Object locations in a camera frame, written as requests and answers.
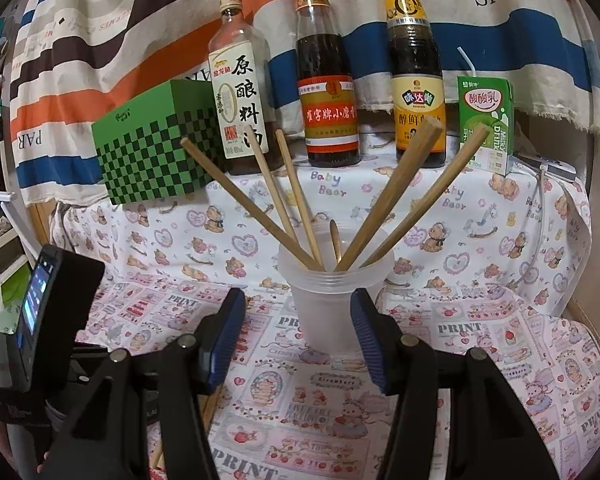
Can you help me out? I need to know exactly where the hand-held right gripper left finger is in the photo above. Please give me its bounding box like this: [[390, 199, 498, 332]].
[[45, 287, 247, 480]]

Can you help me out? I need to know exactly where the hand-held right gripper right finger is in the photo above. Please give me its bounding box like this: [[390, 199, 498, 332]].
[[351, 288, 561, 480]]

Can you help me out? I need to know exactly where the translucent plastic cup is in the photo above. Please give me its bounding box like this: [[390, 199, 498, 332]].
[[277, 227, 396, 356]]

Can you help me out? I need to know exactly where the bunch of wooden chopsticks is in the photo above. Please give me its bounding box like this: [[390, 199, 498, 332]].
[[180, 122, 491, 273]]

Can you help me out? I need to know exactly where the green and white carton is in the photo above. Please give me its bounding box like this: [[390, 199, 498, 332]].
[[0, 260, 33, 331]]

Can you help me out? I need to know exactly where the pink strawberry print cloth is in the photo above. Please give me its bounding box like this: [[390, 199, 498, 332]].
[[65, 280, 600, 480]]

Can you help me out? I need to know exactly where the white bear print cloth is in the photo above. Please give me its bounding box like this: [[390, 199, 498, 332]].
[[50, 152, 593, 321]]

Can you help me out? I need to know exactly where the green checkered box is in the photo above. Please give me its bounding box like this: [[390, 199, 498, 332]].
[[91, 79, 228, 206]]

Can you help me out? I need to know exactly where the red cap sesame oil bottle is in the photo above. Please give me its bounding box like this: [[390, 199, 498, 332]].
[[294, 0, 362, 168]]

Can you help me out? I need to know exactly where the clear cooking wine bottle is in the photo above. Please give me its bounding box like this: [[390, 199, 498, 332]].
[[207, 0, 281, 176]]

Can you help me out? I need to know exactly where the grey power bank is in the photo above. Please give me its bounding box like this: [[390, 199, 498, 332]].
[[512, 155, 578, 181]]

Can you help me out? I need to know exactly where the green milk drink carton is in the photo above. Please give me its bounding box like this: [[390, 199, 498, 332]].
[[457, 76, 515, 177]]

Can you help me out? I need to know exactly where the yellow label oyster sauce bottle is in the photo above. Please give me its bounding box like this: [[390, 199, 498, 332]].
[[380, 0, 448, 170]]

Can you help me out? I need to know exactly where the striped backdrop cloth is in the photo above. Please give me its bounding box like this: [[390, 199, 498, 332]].
[[7, 0, 600, 206]]

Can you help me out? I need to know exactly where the white drinking straw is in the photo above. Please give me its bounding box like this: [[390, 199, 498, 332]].
[[456, 46, 478, 80]]

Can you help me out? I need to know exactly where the white charging cable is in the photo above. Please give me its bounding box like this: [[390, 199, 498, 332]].
[[512, 167, 551, 291]]

